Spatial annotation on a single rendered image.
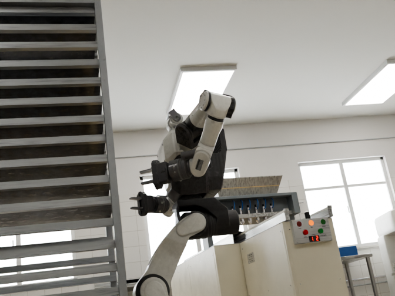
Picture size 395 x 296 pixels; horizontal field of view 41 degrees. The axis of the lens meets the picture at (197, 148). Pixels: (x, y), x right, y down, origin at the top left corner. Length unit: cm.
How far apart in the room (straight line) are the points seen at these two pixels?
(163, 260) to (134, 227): 468
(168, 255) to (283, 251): 101
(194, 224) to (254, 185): 167
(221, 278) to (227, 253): 18
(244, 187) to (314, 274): 104
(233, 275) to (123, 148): 393
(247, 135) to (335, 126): 140
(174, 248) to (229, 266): 141
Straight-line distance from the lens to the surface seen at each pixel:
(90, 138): 224
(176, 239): 229
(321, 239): 316
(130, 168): 716
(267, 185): 397
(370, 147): 829
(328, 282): 317
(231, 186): 385
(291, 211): 399
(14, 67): 239
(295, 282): 307
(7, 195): 229
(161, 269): 229
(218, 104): 201
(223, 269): 365
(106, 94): 229
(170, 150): 235
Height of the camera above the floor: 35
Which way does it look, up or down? 18 degrees up
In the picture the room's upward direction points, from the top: 8 degrees counter-clockwise
